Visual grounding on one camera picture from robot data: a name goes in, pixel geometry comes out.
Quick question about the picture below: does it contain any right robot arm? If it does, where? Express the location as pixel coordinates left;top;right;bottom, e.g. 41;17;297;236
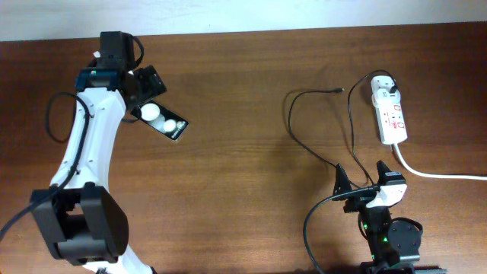
333;161;447;274

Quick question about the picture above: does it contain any white power strip cord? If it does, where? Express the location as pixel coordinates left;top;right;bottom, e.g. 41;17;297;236
391;143;487;182

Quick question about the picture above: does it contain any white power strip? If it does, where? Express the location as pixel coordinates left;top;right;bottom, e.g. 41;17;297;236
374;102;407;145

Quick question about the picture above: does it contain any white charger plug adapter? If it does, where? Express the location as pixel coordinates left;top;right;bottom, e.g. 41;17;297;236
371;75;401;107

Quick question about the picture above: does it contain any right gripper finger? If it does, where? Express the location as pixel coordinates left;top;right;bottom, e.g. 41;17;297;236
377;161;406;186
333;164;352;201

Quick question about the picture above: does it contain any black charging cable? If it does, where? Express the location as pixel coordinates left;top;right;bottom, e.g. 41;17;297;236
287;69;399;189

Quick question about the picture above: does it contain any black smartphone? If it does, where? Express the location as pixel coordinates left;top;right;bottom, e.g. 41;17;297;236
130;100;189;142

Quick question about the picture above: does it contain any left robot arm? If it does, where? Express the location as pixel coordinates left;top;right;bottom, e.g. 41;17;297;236
30;31;166;273

